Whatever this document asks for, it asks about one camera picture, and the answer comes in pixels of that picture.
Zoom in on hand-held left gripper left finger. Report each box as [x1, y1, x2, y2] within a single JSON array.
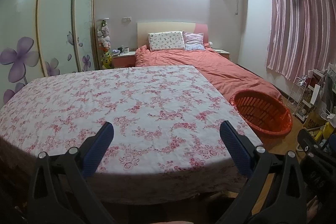
[[28, 122, 116, 224]]

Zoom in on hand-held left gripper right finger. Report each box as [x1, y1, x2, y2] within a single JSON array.
[[220, 121, 307, 224]]

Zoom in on person's bare foot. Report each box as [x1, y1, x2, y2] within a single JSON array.
[[307, 199, 324, 224]]

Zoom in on yellow bag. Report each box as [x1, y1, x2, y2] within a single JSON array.
[[314, 122, 336, 146]]

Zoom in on brown paper bag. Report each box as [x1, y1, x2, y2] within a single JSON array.
[[302, 110, 326, 131]]

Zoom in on floral tablecloth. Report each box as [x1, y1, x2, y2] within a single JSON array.
[[0, 65, 263, 205]]

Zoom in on white storage trolley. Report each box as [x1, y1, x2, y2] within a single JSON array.
[[299, 69, 326, 122]]

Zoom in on bed with pink duvet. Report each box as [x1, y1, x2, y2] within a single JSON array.
[[135, 45, 284, 102]]

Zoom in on yellow green plush toy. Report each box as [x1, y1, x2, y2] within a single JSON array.
[[101, 50, 113, 69]]

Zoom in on pink nightstand with mugs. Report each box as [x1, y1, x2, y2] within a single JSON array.
[[112, 52, 137, 69]]

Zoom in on pink nightstand with book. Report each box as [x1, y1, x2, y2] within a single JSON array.
[[213, 49, 232, 61]]

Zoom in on hanging white plush toys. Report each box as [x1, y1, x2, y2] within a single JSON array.
[[97, 20, 111, 50]]

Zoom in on pink striped pillow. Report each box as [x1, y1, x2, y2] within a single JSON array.
[[182, 32, 205, 51]]

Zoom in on white floral pillow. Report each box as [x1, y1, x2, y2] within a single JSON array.
[[147, 31, 185, 52]]

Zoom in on flower print glass wardrobe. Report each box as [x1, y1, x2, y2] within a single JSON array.
[[0, 0, 96, 106]]

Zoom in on pink curtain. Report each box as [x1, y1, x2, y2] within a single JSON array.
[[266, 0, 336, 84]]

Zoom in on white air conditioner pipe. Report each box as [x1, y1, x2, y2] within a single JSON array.
[[235, 0, 248, 15]]

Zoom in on white wire rack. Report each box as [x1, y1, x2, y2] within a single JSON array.
[[286, 76, 307, 115]]

